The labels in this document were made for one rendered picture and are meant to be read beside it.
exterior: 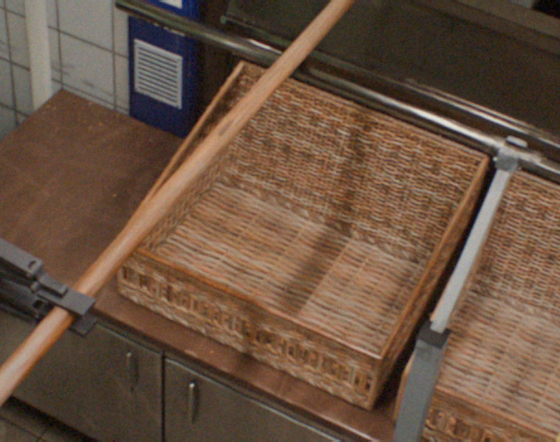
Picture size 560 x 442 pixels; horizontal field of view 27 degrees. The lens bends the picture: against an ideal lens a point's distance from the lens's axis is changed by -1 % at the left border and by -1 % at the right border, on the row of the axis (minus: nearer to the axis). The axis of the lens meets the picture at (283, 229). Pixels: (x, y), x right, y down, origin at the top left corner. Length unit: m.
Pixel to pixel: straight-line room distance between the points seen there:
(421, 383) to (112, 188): 0.94
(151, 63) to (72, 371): 0.68
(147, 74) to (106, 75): 0.16
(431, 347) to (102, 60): 1.22
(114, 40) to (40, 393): 0.80
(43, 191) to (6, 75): 0.51
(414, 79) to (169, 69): 0.58
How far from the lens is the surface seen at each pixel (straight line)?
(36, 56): 2.85
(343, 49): 2.33
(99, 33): 2.70
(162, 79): 2.61
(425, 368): 1.87
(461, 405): 2.07
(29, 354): 1.45
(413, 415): 1.97
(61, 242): 2.45
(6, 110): 3.06
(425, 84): 2.29
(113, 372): 2.46
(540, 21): 2.15
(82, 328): 1.51
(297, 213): 2.50
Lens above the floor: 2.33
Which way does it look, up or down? 45 degrees down
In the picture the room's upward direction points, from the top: 6 degrees clockwise
